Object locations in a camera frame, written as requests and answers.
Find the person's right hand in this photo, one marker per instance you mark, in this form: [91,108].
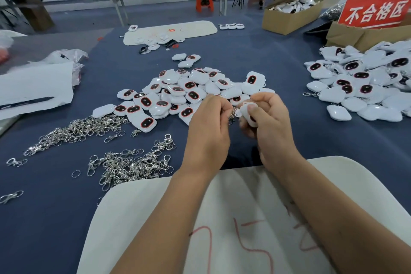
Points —
[276,132]

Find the person's left hand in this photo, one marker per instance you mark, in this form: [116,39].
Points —
[205,139]

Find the white plastic tag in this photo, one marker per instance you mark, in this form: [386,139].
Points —
[246,118]

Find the person's right forearm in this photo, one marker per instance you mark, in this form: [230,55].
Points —
[343,219]

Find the person's left forearm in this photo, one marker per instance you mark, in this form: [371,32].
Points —
[170,229]

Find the white foam board red marks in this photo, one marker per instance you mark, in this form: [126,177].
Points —
[247,209]

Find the open cardboard box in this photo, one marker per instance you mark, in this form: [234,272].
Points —
[286,23]

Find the long white foam board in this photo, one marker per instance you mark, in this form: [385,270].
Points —
[199,28]

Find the flat brown cardboard box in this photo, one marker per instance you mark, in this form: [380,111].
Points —
[352,37]

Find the red plastic stool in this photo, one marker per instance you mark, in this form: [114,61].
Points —
[205,4]

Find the red sign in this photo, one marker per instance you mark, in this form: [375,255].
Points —
[376,10]

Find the white paper sheet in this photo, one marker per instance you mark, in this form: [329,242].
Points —
[35,83]

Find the black pen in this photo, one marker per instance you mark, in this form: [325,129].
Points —
[25,103]

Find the orange bag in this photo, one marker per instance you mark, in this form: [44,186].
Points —
[4,56]

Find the white plastic bag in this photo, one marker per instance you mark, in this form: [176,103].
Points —
[9,36]

